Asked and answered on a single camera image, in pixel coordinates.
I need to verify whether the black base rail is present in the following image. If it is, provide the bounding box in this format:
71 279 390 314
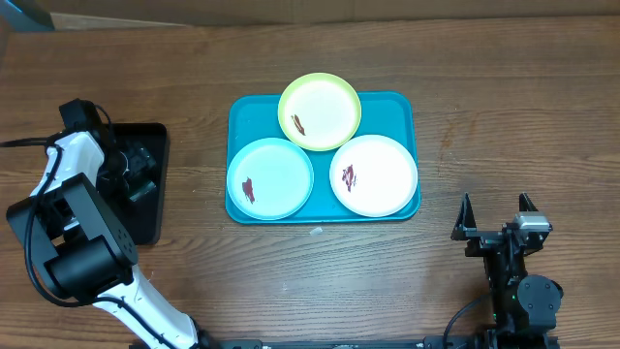
129 333 562 349

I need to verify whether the black rectangular tray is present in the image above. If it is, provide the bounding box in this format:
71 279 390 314
96 123 170 245

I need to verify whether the small white paper scrap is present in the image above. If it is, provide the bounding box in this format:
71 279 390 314
310 227 324 236

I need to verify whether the green scrubbing sponge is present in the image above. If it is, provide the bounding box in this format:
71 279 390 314
128 179 156 203

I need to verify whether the light blue plate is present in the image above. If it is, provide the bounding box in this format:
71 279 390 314
227 138 314 221

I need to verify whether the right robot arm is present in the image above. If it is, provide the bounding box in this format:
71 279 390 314
442 193 564 348

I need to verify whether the green rimmed plate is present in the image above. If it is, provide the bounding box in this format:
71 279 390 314
277 73 361 151

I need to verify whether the teal plastic tray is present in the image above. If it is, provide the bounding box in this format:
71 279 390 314
227 91 419 224

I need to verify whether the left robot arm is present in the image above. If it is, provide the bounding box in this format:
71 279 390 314
6 99 211 348

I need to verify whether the white plate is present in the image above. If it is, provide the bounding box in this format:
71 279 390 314
329 135 418 218

